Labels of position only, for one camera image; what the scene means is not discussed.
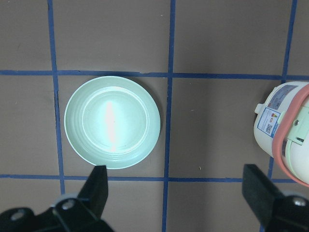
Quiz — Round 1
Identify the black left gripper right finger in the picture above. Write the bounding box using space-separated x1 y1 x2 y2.
242 164 309 232

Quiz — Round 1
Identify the light green round plate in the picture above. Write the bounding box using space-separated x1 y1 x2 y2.
64 76 161 170

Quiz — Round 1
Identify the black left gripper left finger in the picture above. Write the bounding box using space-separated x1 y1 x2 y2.
0 165 113 232

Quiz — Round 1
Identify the white pink rice cooker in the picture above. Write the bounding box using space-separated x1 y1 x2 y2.
253 81 309 187

